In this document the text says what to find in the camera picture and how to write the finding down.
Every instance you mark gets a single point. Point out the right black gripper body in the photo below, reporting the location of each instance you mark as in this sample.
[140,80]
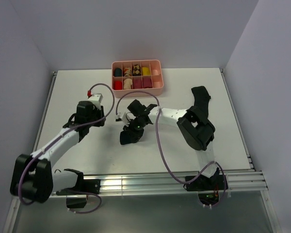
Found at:
[134,125]

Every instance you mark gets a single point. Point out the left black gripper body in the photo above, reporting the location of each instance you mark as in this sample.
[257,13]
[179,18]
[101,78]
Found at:
[97,114]

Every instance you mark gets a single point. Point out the maroon purple striped sock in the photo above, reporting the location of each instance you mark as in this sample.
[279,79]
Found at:
[147,82]

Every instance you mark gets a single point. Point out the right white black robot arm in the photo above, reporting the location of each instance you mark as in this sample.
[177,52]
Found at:
[193,123]

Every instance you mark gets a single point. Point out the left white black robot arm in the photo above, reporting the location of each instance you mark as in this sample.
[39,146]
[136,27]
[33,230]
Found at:
[32,177]

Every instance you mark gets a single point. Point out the beige patterned rolled sock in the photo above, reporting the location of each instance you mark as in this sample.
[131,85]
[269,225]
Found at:
[127,84]

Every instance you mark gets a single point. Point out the red rolled sock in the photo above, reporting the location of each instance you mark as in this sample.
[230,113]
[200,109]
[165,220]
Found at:
[117,85]

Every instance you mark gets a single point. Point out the maroon rolled sock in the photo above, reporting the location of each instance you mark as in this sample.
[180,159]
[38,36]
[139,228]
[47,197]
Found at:
[137,83]

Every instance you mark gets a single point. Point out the pink divided organizer box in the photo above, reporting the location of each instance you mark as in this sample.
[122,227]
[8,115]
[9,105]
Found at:
[132,78]

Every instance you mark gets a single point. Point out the dark navy rolled sock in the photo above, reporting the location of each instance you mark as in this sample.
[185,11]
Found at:
[117,72]

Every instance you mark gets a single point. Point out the brown checkered rolled sock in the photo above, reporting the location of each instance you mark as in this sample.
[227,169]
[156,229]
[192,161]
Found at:
[136,70]

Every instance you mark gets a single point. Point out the yellow rolled sock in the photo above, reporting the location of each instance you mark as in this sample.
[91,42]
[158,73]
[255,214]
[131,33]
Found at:
[146,71]

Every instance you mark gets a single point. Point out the brown cream patterned rolled sock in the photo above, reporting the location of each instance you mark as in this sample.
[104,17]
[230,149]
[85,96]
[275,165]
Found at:
[127,72]

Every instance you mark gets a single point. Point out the black sock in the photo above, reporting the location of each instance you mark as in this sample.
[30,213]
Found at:
[201,99]

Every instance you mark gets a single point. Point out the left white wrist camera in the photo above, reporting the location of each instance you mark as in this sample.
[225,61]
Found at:
[95,99]

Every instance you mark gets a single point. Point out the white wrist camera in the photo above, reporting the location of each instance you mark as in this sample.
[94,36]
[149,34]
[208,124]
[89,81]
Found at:
[95,99]
[121,117]

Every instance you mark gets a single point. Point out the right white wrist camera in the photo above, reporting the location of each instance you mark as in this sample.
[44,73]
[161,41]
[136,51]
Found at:
[121,117]

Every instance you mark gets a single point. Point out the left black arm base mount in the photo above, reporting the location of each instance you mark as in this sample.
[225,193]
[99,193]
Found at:
[77,197]

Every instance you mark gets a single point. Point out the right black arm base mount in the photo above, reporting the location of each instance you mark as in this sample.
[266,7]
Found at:
[209,186]

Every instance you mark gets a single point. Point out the aluminium frame rail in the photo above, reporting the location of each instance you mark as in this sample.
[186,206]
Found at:
[162,183]

